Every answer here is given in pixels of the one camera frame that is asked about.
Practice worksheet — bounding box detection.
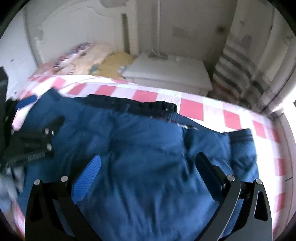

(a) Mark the blue quilted puffer jacket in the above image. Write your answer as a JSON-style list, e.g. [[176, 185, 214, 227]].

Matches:
[[18, 89, 259, 240]]

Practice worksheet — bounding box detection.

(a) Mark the white wardrobe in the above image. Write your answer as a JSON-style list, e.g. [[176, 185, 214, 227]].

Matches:
[[1, 10, 37, 98]]

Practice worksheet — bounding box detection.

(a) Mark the patterned colourful pillow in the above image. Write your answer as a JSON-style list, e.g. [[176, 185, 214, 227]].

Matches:
[[53, 42, 92, 72]]

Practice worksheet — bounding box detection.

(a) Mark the white wooden headboard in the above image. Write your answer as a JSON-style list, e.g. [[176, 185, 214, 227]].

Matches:
[[24, 1, 139, 65]]

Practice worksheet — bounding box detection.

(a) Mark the cream fluffy pillow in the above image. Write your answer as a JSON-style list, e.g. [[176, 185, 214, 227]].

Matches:
[[71, 43, 114, 75]]

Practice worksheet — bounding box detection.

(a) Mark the yellow pillow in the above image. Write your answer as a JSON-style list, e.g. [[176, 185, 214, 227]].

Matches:
[[89, 52, 135, 80]]

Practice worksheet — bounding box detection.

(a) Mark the pink white checkered bed sheet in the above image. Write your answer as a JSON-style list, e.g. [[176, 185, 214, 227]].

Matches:
[[13, 75, 280, 240]]

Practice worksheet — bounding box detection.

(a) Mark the white nightstand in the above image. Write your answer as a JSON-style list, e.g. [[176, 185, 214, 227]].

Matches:
[[122, 53, 213, 96]]

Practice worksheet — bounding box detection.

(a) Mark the printed striped curtain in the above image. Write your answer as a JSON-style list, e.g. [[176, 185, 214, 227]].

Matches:
[[209, 1, 295, 118]]

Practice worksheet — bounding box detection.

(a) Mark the wall socket panel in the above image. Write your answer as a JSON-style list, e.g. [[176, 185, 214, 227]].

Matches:
[[172, 26, 192, 39]]

